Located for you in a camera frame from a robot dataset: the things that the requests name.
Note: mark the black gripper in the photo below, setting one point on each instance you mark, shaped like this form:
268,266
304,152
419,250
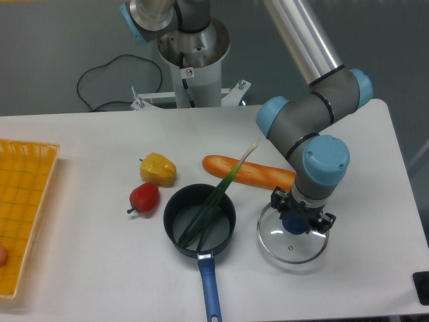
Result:
299,210

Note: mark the glass pot lid blue knob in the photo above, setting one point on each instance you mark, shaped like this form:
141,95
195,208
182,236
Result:
285,237

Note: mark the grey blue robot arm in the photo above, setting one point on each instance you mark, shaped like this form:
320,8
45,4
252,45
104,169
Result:
293,127

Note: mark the orange baguette bread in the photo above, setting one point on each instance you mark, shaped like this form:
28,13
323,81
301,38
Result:
251,174

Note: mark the green scallion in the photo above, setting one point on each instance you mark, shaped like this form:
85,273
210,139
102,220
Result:
200,223

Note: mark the black device at table edge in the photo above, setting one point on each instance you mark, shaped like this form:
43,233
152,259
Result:
421,283

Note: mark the yellow bell pepper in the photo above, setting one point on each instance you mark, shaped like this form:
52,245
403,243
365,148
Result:
157,169

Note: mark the red bell pepper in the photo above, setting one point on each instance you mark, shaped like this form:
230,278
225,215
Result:
144,198

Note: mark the yellow wicker basket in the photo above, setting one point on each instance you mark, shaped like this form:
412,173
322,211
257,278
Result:
26,170

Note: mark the dark pot blue handle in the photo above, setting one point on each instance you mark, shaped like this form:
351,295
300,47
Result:
178,212

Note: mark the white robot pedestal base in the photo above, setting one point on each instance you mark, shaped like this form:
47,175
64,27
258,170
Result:
195,62

